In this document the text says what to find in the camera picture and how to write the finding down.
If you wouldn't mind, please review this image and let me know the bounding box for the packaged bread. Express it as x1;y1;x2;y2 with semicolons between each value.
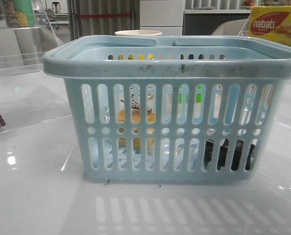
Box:
100;92;158;150

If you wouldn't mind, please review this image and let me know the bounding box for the light blue plastic basket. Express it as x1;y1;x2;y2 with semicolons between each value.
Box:
43;35;291;184

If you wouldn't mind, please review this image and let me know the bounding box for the yellow popcorn cup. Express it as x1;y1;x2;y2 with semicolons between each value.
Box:
115;29;162;37

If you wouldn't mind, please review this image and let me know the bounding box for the white cabinet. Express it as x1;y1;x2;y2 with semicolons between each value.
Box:
140;0;185;36

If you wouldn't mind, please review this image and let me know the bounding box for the clear acrylic shelf left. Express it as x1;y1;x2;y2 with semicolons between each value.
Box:
0;0;70;134

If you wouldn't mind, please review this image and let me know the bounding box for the green snack bag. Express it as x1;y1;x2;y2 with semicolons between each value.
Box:
0;0;35;28

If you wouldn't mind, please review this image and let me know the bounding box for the yellow nabati wafer box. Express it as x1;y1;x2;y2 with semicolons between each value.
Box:
247;5;291;47

